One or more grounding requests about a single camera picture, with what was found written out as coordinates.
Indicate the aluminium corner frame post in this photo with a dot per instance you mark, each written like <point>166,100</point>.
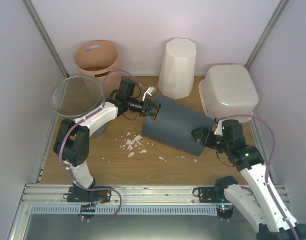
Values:
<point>276,15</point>

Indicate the translucent white plastic tub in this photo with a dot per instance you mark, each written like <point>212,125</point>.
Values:
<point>227,90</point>

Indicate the left aluminium frame post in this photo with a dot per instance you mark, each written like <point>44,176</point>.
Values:
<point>41,29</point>

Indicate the aluminium front rail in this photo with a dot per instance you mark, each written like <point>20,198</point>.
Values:
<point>131,194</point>

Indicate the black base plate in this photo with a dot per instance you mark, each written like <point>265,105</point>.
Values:
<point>208,195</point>
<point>78,195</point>

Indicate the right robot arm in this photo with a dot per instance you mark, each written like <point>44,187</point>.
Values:
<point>269,216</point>

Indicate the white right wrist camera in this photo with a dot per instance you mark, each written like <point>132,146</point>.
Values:
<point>219,129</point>

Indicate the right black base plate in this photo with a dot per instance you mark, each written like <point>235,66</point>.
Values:
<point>208,195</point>

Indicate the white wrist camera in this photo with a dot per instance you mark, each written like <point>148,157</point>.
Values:
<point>150,91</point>
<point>219,129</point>

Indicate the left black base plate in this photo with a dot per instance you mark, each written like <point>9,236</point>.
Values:
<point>78,195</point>

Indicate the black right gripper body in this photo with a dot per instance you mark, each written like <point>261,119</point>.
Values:
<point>223,146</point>

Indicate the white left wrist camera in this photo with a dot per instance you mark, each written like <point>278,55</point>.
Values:
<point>150,91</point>

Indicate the dark teal plastic bin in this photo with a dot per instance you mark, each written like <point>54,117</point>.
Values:
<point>173,125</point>

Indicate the grey translucent bin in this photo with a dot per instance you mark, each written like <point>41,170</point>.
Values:
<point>76,96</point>

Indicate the white faceted bin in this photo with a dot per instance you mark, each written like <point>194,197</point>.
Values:
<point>178,68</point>

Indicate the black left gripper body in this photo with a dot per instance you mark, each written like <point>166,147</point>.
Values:
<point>142,110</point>

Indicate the grey slotted cable duct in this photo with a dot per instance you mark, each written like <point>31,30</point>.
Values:
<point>200,210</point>

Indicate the peach plastic waste bin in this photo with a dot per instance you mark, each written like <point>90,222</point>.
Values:
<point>96,59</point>

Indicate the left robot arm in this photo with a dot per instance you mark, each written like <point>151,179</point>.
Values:
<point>73,137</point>

